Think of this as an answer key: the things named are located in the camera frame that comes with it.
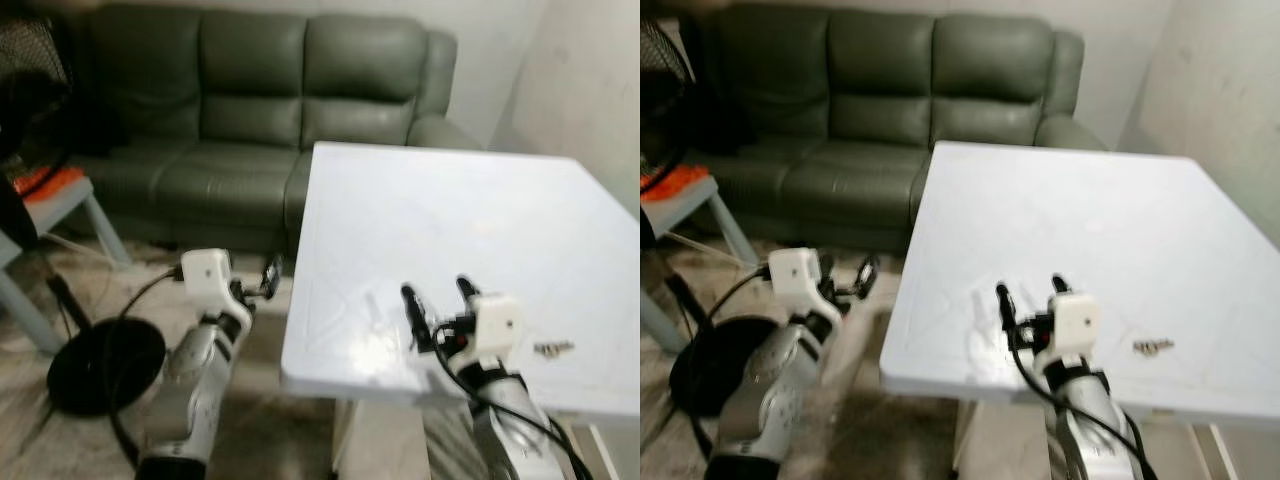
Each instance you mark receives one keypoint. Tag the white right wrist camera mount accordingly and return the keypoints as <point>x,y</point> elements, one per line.
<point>1075,323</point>
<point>497,325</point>

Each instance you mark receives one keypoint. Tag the black standing fan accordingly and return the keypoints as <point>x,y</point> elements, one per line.
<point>715,365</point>
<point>100,365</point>

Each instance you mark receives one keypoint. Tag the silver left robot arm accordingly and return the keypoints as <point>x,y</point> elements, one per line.
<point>195,380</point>
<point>765,385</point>

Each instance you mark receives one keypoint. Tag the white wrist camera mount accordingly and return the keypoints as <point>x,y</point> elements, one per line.
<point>1075,323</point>
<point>207,275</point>
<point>794,275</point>
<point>497,325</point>

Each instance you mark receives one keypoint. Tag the white square table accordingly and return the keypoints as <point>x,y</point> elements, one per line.
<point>450,230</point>
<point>1080,230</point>

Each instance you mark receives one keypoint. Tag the grey side stool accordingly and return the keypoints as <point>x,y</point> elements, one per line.
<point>60,205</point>
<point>690,200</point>

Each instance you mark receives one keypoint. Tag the green leather sofa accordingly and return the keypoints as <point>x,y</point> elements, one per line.
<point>250,110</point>
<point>880,110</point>

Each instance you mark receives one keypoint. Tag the orange object on stool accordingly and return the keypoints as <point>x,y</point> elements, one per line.
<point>50,181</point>
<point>672,181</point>

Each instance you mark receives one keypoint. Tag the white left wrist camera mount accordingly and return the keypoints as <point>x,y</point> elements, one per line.
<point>794,275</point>
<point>207,275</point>

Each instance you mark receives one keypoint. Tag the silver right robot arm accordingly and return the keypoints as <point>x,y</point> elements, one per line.
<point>515,430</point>
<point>1095,420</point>

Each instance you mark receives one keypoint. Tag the bunch of keys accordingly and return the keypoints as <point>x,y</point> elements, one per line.
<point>553,349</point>
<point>1152,347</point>

